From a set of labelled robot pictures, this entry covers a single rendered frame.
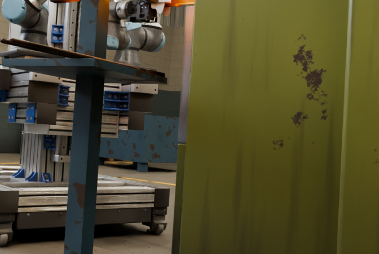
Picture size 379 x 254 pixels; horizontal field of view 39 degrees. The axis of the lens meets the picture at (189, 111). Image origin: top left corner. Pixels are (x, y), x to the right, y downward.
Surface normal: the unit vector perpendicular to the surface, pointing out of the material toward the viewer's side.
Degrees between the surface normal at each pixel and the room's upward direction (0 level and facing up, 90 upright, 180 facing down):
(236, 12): 90
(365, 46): 90
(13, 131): 90
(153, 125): 90
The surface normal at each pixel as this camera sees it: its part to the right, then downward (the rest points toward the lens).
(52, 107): 0.61, 0.00
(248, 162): -0.54, -0.07
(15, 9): -0.29, 0.03
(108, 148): -0.76, -0.07
